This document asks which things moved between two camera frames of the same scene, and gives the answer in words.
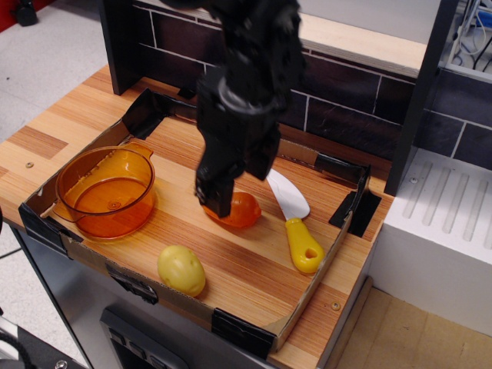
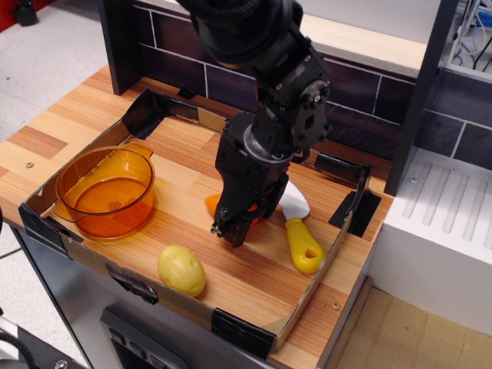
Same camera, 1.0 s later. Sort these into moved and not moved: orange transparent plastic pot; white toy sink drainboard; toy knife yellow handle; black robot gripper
Moved: black robot gripper
Not moved: orange transparent plastic pot; toy knife yellow handle; white toy sink drainboard
